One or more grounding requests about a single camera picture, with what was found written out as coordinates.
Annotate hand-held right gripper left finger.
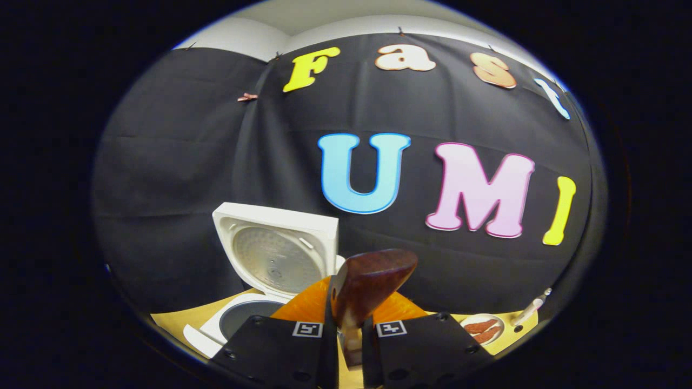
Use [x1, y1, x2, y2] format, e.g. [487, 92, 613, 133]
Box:
[208, 276, 340, 389]

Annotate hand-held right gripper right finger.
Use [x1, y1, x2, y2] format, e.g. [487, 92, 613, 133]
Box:
[361, 292, 495, 389]

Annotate dark wooden spoon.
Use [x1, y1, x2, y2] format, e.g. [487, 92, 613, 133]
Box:
[331, 249, 419, 371]

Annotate white rice cooker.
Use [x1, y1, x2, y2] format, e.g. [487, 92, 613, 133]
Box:
[183, 202, 347, 359]

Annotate white round plate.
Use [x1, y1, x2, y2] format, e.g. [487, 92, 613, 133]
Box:
[460, 313, 505, 346]

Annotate clear bottle pink label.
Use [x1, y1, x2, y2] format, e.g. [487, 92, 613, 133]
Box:
[511, 287, 553, 328]

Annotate black backdrop cloth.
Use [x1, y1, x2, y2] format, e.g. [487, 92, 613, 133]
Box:
[92, 32, 609, 346]

